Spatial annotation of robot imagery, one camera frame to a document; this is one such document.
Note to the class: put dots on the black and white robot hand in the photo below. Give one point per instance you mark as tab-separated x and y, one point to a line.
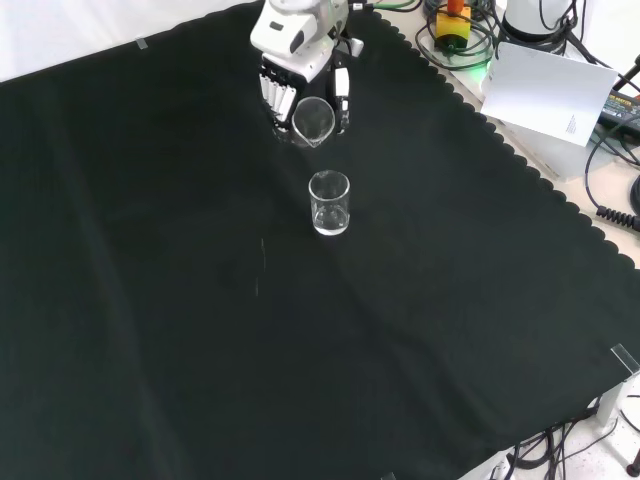
282	37

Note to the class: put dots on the small clear glass spouted beaker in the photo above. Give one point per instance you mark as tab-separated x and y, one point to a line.
314	127

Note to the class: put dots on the clear glass beaker with water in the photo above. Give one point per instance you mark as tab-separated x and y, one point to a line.
329	210

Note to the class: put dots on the small grey tape strip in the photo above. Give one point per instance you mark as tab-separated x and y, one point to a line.
142	44

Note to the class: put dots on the yellow emergency stop button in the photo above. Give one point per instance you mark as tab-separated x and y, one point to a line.
454	27

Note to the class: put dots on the clear glass rod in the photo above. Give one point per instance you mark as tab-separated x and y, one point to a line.
260	270

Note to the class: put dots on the pale white board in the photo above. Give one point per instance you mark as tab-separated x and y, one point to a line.
545	92

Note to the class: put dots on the black table cloth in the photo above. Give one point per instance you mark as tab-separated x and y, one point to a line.
150	275

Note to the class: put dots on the white box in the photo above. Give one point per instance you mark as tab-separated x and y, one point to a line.
555	155

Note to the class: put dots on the black power adapter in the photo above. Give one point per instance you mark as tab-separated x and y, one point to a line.
622	107

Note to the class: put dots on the clear corner tape piece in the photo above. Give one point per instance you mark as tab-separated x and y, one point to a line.
626	359

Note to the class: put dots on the white table leg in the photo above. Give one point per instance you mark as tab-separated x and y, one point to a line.
622	397

